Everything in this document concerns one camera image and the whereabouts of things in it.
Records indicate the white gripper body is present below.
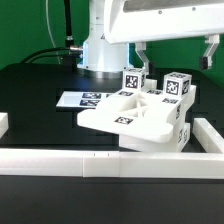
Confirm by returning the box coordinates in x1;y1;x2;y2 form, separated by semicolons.
104;0;224;44

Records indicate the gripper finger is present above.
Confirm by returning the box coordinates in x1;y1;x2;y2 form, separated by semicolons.
135;42;153;75
199;34;220;70

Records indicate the white chair back frame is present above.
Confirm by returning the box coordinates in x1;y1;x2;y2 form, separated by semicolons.
77;84;196;143

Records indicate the white chair seat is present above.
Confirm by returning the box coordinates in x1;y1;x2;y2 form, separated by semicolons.
119;123;190;152

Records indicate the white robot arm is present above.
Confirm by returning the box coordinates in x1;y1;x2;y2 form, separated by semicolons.
80;0;224;78

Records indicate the white marker sheet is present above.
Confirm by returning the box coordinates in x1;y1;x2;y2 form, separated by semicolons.
56;91;110;108

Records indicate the white part at left edge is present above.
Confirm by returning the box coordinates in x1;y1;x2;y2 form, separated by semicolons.
0;113;8;138

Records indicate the white U-shaped fence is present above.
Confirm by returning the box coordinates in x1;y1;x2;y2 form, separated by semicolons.
0;117;224;178

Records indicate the black cable bundle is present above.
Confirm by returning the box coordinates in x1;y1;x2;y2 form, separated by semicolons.
20;0;84;65

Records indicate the thin white cable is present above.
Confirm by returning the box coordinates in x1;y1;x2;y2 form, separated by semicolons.
45;0;63;64

